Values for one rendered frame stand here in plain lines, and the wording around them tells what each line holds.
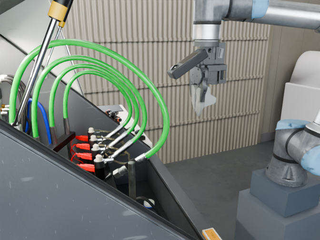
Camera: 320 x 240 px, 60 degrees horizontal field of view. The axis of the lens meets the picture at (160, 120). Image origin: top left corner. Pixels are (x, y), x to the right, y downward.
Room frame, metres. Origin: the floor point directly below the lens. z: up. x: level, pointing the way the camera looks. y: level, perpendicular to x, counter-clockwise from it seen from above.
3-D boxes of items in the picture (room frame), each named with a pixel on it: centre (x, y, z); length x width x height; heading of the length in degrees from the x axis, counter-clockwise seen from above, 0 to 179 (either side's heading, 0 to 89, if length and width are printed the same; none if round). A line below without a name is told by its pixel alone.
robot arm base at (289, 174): (0.96, -0.49, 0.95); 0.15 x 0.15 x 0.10
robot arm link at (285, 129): (0.95, -0.49, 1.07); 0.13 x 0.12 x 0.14; 5
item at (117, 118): (1.44, 0.26, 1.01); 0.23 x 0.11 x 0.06; 18
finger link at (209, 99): (0.78, -0.14, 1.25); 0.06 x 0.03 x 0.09; 108
